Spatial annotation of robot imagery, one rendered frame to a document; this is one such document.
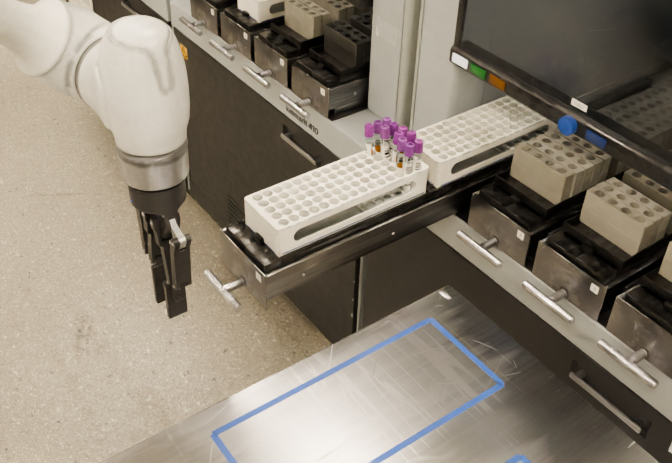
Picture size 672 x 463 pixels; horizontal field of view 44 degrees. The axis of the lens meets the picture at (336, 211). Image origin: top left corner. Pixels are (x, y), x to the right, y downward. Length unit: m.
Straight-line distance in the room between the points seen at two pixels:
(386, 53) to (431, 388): 0.78
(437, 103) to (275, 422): 0.75
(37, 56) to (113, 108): 0.13
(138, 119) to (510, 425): 0.58
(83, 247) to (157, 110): 1.63
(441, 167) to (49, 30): 0.65
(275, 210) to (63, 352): 1.16
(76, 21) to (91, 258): 1.53
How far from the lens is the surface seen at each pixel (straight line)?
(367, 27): 1.77
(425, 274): 1.62
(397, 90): 1.65
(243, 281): 1.31
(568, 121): 1.29
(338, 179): 1.33
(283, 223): 1.25
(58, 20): 1.10
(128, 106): 1.01
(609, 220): 1.34
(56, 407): 2.19
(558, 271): 1.34
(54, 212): 2.78
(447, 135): 1.45
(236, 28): 1.96
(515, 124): 1.51
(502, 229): 1.40
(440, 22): 1.50
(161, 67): 0.99
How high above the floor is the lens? 1.63
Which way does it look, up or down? 38 degrees down
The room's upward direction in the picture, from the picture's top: 2 degrees clockwise
